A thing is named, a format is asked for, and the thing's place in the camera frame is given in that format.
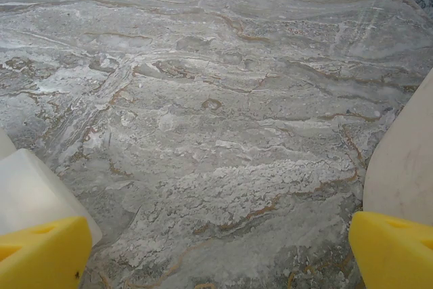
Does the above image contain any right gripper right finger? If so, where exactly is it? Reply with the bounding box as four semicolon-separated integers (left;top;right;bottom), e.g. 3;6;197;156
348;210;433;289

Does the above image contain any translucent white plastic bottle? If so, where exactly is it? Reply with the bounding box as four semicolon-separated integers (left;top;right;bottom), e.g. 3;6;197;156
0;125;103;246

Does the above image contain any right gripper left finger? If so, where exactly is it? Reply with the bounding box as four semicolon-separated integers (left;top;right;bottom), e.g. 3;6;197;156
0;216;93;289

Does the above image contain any white waste bin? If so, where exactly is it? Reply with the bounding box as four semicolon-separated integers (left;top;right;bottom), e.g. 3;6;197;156
362;67;433;218

